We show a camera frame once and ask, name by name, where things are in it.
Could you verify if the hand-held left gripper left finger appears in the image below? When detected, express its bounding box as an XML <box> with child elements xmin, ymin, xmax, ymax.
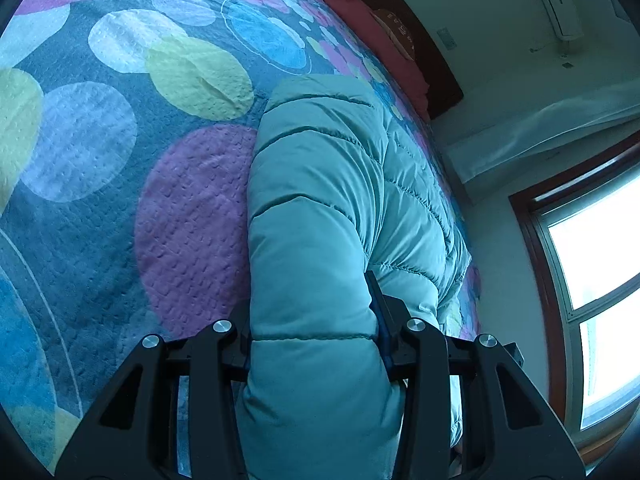
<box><xmin>54</xmin><ymin>300</ymin><xmax>252</xmax><ymax>480</ymax></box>

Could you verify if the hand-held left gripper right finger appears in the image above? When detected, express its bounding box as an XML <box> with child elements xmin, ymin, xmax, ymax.
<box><xmin>364</xmin><ymin>270</ymin><xmax>587</xmax><ymax>480</ymax></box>

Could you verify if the light green puffer jacket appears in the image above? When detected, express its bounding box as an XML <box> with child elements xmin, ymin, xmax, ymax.
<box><xmin>235</xmin><ymin>74</ymin><xmax>473</xmax><ymax>480</ymax></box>

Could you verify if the wooden framed window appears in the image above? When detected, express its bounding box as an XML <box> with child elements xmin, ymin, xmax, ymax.
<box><xmin>509</xmin><ymin>132</ymin><xmax>640</xmax><ymax>466</ymax></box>

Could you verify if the bed with circle-pattern bedspread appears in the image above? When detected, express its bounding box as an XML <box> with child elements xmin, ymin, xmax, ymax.
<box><xmin>0</xmin><ymin>0</ymin><xmax>482</xmax><ymax>476</ymax></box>

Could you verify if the white curtain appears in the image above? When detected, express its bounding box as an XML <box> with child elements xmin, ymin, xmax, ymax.
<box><xmin>442</xmin><ymin>80</ymin><xmax>640</xmax><ymax>186</ymax></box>

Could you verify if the dark wooden headboard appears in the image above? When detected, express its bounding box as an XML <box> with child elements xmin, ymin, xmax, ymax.
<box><xmin>305</xmin><ymin>0</ymin><xmax>465</xmax><ymax>121</ymax></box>

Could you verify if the pink pillow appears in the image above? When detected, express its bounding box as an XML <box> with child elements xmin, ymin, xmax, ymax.
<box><xmin>312</xmin><ymin>0</ymin><xmax>432</xmax><ymax>122</ymax></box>

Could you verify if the brown printed pillow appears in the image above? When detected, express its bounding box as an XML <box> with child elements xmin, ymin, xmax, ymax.
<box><xmin>372</xmin><ymin>7</ymin><xmax>417</xmax><ymax>61</ymax></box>

